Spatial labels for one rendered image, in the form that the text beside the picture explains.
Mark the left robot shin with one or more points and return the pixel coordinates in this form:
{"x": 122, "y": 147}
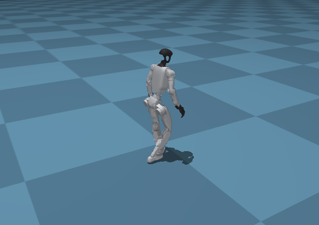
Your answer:
{"x": 156, "y": 134}

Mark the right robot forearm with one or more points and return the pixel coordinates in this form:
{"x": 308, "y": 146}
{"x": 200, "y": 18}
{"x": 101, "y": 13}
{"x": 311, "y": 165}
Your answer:
{"x": 174, "y": 98}

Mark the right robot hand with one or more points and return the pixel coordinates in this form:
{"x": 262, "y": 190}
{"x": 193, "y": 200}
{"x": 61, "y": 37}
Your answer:
{"x": 181, "y": 109}

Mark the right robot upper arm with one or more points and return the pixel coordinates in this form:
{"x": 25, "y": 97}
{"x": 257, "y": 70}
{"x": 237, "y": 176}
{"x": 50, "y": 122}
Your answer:
{"x": 170, "y": 74}

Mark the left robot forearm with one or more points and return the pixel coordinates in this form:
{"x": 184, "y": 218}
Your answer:
{"x": 149, "y": 89}

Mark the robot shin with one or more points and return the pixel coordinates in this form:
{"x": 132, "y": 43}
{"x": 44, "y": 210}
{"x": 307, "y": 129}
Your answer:
{"x": 156, "y": 134}
{"x": 162, "y": 140}

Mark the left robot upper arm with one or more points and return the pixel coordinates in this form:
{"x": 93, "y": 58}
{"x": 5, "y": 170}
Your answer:
{"x": 149, "y": 78}

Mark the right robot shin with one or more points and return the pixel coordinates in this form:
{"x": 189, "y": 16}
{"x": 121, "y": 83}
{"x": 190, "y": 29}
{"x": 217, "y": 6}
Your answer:
{"x": 162, "y": 140}

